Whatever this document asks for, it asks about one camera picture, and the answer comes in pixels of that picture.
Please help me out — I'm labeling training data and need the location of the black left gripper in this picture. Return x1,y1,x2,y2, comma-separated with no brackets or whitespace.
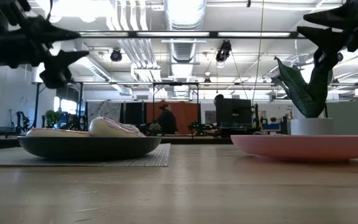
0,15,89,89

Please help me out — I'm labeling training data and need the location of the large pink icing donut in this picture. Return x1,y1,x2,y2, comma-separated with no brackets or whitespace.
25,128,92,138

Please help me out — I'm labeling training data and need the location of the large lilac icing donut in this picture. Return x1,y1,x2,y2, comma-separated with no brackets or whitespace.
88,116,146,138

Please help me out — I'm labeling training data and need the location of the bushy green background plant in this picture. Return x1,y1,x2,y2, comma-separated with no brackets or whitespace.
44,109,62,128

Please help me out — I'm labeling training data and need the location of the green snake plant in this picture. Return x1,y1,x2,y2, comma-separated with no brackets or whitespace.
271,46,340,119

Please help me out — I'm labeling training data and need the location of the grey patterned curtain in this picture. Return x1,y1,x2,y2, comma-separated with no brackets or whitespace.
87,101,122,124

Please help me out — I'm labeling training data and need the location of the grey green partition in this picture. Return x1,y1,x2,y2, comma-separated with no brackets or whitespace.
326,101,358,136

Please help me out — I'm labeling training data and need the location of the white plant pot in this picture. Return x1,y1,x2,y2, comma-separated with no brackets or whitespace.
290,117,334,136

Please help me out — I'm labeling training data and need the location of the black round plate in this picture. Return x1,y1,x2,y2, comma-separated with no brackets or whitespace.
17,136,163,162

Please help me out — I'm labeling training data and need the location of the pink round plate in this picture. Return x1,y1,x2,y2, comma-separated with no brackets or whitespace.
230,134,358,162

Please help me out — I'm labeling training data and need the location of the small background potted plant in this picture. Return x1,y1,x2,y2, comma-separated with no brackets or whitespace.
149,123,163,135

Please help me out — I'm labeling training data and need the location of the black computer monitor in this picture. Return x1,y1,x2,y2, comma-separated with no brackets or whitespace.
215,98,253,128

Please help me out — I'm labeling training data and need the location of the grey woven placemat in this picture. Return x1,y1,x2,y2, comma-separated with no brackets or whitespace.
0,142,171,168

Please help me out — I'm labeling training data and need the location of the orange partition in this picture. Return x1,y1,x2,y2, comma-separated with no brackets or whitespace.
146,101,202,135

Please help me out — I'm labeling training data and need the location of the black overhead camera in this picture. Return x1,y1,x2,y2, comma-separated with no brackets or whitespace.
215,39,232,63

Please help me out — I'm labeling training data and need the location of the black metal frame stand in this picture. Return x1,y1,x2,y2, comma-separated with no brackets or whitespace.
152,82,200,136

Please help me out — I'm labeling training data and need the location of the silver ceiling duct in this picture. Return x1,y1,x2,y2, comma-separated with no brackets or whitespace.
163,0,208,82

